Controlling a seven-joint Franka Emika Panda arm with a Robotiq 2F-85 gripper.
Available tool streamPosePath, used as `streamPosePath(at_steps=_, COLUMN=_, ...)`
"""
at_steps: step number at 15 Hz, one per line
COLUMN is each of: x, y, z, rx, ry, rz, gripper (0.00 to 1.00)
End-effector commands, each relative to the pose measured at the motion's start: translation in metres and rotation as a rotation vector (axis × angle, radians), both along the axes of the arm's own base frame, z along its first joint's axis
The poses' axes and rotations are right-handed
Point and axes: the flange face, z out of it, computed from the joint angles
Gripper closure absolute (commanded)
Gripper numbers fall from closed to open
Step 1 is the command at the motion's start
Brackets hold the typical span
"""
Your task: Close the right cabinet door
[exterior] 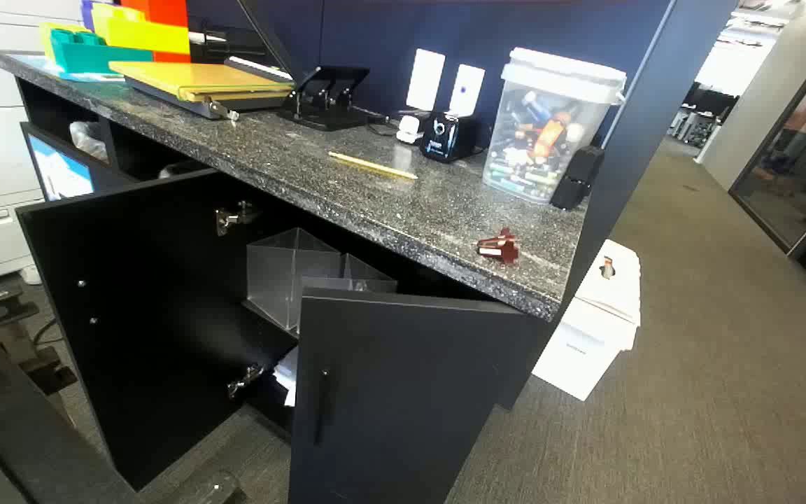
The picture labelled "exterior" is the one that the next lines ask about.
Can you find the black cabinet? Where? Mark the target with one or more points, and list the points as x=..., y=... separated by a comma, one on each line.
x=424, y=233

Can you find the black right cabinet door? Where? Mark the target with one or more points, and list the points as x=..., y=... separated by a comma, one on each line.
x=412, y=382

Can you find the black cabinet door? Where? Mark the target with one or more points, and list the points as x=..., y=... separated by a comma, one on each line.
x=154, y=312
x=412, y=382

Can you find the upper metal door hinge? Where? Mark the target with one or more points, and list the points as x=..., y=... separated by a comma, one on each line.
x=228, y=219

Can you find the metal door hinge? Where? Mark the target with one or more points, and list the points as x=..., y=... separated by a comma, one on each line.
x=228, y=219
x=245, y=382

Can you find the lower metal door hinge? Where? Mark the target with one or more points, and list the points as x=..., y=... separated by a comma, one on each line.
x=245, y=382

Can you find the black left cabinet door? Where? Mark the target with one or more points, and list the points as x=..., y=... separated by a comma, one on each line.
x=154, y=312

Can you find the small red object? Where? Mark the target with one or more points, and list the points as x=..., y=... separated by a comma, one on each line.
x=498, y=247

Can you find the yellow pencil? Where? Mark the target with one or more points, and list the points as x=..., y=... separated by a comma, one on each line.
x=370, y=165

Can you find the black card holder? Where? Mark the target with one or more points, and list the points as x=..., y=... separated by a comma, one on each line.
x=449, y=137

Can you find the clear acrylic box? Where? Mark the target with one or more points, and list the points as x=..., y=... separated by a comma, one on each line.
x=281, y=266

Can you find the black hole punch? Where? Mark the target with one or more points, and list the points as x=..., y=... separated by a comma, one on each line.
x=322, y=98

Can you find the white card left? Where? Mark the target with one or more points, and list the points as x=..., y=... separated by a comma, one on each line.
x=424, y=81

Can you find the white card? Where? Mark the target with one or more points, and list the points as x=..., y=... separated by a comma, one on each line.
x=424, y=81
x=466, y=90

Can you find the white card right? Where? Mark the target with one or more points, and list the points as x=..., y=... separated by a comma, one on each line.
x=466, y=90

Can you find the small black box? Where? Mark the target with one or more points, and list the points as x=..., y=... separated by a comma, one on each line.
x=576, y=178

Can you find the clear plastic storage container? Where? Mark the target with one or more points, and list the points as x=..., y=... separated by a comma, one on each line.
x=550, y=111

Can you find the white paper stack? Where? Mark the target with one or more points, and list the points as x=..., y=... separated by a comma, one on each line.
x=596, y=326

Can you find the yellow folder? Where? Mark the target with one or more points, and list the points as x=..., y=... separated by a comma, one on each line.
x=191, y=79

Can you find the orange toy block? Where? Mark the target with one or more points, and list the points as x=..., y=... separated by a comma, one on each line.
x=161, y=25

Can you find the yellow toy block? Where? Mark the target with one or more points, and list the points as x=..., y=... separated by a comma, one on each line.
x=112, y=24

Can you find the green toy block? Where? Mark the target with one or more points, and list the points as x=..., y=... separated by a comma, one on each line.
x=85, y=52

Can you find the black door handle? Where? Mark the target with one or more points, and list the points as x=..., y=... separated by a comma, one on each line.
x=319, y=405

